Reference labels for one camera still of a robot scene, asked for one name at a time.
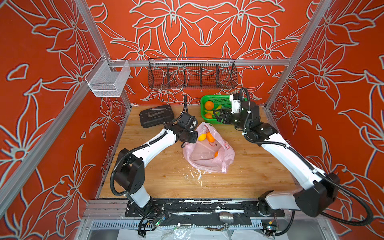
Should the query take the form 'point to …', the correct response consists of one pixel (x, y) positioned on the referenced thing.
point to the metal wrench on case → (157, 113)
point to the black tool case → (156, 116)
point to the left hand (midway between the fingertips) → (195, 136)
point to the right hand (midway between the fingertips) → (217, 110)
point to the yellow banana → (219, 107)
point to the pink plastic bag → (210, 152)
